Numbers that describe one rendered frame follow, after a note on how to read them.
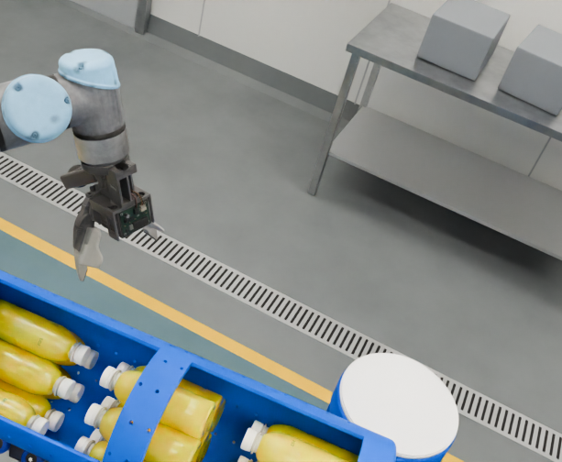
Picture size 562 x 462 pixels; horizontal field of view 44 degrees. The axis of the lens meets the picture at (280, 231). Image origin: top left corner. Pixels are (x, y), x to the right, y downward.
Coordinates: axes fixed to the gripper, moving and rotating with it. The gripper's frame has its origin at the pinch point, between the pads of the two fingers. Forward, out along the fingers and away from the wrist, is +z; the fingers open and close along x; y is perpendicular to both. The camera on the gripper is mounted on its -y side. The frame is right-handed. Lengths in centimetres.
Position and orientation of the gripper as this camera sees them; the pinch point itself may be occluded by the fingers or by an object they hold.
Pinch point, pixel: (117, 258)
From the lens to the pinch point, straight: 119.1
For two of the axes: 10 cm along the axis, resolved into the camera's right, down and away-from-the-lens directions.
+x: 6.8, -4.3, 6.0
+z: 0.3, 8.2, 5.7
